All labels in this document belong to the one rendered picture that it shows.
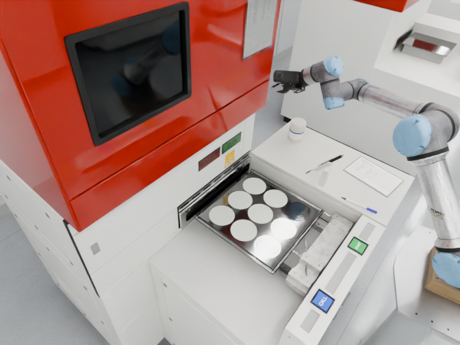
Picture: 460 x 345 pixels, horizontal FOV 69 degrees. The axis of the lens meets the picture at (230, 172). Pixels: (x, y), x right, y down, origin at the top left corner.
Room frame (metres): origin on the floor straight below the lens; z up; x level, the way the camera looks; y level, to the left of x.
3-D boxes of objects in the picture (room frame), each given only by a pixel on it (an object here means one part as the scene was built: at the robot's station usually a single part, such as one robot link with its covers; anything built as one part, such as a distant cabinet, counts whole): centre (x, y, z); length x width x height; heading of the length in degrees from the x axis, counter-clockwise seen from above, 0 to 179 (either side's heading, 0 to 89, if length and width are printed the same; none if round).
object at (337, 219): (0.85, -0.45, 0.89); 0.08 x 0.03 x 0.03; 54
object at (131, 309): (1.03, 0.44, 0.41); 0.82 x 0.71 x 0.82; 144
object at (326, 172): (0.99, -0.37, 1.03); 0.06 x 0.04 x 0.13; 54
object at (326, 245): (0.71, -0.36, 0.87); 0.36 x 0.08 x 0.03; 144
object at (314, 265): (0.65, -0.31, 0.89); 0.08 x 0.03 x 0.03; 54
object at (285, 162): (1.11, -0.44, 0.89); 0.62 x 0.35 x 0.14; 54
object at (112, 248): (0.83, 0.16, 1.02); 0.82 x 0.03 x 0.40; 144
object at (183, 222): (0.97, 0.05, 0.89); 0.44 x 0.02 x 0.10; 144
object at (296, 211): (0.85, -0.13, 0.90); 0.34 x 0.34 x 0.01; 54
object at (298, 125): (1.28, -0.29, 1.01); 0.07 x 0.07 x 0.10
